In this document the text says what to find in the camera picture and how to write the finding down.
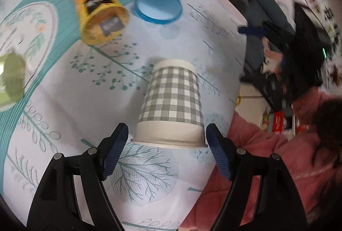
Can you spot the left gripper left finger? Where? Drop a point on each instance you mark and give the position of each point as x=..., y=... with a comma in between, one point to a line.
x=55, y=205

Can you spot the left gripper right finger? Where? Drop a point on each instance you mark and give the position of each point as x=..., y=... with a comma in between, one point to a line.
x=278, y=205

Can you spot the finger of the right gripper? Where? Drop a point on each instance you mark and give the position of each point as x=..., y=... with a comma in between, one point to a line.
x=252, y=31

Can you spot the grey checked paper cup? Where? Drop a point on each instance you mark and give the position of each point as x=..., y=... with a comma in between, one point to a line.
x=171, y=115

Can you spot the blue plastic cup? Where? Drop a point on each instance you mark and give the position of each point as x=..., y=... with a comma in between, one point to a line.
x=158, y=11

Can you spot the green paper cup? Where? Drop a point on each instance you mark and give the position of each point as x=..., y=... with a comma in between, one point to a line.
x=12, y=79

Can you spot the orange yellow paper cup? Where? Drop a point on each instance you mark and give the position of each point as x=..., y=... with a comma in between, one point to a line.
x=100, y=20

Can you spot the pink padded clothing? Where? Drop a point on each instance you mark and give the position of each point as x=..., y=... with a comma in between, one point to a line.
x=312, y=157

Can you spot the tree patterned tablecloth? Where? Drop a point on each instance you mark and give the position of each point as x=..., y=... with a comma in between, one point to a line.
x=77, y=94

